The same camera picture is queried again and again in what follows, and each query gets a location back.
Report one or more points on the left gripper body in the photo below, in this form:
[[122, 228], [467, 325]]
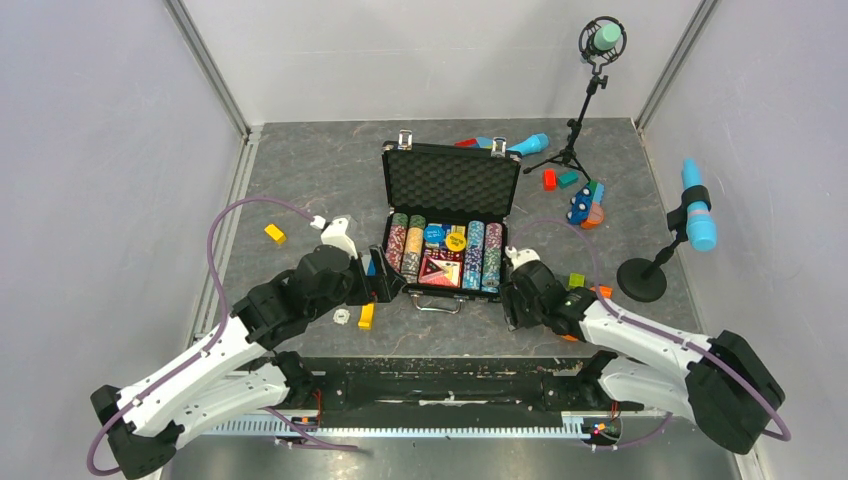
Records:
[[355, 287]]

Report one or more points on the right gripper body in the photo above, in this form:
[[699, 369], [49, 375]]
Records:
[[518, 311]]

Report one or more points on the grey poker chip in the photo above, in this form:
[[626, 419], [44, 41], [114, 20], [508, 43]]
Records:
[[341, 316]]

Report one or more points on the blue round button chip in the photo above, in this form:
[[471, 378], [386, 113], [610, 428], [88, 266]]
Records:
[[434, 235]]

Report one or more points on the yellow round button chip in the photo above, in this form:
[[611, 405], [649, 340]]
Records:
[[455, 242]]

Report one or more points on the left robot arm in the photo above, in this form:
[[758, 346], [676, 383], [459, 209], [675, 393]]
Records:
[[236, 369]]

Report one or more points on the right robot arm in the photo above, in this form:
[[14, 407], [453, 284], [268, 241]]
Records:
[[720, 384]]

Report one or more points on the red chip row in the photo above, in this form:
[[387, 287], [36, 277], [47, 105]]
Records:
[[396, 240]]

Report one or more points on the yellow long block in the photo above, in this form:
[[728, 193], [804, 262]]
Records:
[[366, 319]]

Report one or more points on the red playing card deck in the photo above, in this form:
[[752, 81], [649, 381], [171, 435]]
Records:
[[452, 277]]

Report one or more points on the lime lego brick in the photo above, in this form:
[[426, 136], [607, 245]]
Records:
[[576, 280]]

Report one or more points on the green purple chip row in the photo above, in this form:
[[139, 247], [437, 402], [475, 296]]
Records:
[[491, 265]]

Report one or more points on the red dice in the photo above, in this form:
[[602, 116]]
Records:
[[443, 254]]

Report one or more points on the yellow cube block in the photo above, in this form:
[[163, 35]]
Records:
[[275, 233]]

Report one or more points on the orange curved track piece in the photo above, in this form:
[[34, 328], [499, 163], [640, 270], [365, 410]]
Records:
[[606, 293]]

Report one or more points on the blue chip row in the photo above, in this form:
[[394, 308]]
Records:
[[472, 273]]

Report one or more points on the black poker case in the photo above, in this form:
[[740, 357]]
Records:
[[452, 186]]

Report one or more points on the blue toy car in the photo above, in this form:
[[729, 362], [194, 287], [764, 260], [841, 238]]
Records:
[[586, 206]]

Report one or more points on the blue microphone on stand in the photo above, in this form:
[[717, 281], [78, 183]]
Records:
[[691, 222]]

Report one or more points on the teal small block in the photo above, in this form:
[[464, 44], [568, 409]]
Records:
[[567, 179]]

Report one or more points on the red small block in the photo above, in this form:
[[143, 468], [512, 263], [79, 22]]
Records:
[[550, 181]]

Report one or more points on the blue toy microphone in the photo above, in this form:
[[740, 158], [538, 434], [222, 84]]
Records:
[[532, 145]]

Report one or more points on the red blue flat blocks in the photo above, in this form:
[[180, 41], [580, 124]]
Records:
[[476, 142]]

